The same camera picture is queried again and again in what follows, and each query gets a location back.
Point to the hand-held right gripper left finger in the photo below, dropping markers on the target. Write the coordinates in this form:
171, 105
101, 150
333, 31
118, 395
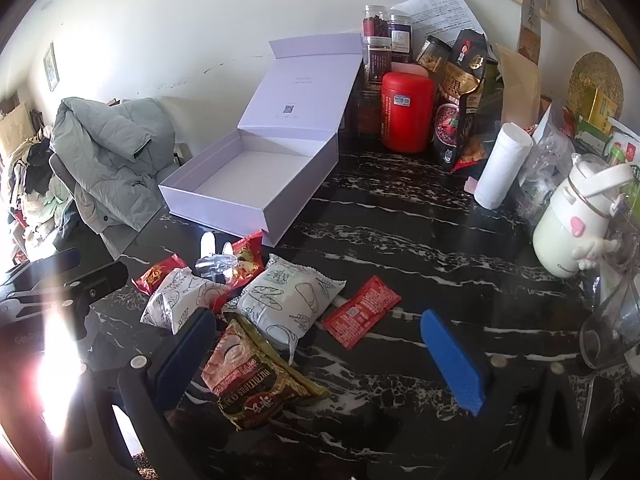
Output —
185, 355

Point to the white bread packet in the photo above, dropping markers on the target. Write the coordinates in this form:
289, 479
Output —
280, 300
172, 300

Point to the small wall picture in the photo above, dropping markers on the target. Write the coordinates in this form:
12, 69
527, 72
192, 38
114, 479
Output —
50, 67

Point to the red sachet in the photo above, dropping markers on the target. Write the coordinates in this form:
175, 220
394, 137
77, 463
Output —
360, 310

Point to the lavender gift box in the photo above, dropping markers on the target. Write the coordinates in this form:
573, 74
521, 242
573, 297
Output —
250, 160

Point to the clear glass vessel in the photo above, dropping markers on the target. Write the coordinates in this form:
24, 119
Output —
615, 320

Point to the kraft paper bag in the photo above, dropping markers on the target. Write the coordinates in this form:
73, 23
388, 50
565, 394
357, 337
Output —
520, 90

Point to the black snack bag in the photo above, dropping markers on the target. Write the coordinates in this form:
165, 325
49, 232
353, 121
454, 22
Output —
460, 110

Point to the dark picture frame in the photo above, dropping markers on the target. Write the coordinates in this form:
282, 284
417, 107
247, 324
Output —
600, 12

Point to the brown gold cereal sachet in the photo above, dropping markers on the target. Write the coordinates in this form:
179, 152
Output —
250, 380

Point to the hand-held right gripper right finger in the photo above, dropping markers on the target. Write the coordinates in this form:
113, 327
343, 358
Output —
452, 360

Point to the grey-green puffer jacket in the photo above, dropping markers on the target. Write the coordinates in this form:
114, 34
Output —
100, 145

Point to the clear jar dark label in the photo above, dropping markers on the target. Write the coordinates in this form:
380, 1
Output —
377, 62

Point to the red tin canister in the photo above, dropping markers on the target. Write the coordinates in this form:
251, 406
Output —
405, 120

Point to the jar with gold contents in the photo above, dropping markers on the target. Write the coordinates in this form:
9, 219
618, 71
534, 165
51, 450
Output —
432, 57

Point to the clear plastic bag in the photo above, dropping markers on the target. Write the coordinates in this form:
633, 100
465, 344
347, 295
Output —
550, 160

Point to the red gold candy packet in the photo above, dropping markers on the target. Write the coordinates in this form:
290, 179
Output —
160, 276

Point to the hanging paper scroll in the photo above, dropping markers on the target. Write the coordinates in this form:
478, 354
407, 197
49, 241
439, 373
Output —
530, 25

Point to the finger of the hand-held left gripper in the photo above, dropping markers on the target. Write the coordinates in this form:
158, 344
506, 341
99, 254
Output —
102, 280
45, 260

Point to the red figure-print candy packet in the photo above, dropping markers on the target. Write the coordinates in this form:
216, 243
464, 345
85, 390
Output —
247, 257

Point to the clear jar red label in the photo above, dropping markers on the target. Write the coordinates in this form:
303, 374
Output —
376, 22

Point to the cream cartoon water bottle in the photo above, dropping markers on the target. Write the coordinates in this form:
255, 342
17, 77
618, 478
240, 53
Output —
555, 230

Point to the white printed paper sheet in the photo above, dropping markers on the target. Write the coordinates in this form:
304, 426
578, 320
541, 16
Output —
440, 10

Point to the clear plastic piece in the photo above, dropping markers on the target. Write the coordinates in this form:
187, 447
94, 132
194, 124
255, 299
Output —
215, 266

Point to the clear jar purple label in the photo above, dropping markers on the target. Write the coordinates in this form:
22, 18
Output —
400, 40

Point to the green yellow box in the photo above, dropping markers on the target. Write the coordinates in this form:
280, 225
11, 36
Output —
597, 110

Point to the small pink paper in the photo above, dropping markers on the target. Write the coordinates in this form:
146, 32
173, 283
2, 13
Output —
472, 185

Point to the pink container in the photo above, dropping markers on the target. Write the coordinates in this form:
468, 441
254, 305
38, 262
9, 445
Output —
406, 69

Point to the pile of clothes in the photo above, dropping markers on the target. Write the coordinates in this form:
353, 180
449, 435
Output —
25, 170

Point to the white paper roll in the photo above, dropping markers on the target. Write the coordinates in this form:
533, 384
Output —
500, 170

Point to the dark brown jar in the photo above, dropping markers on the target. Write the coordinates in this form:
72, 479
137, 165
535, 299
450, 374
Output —
369, 112

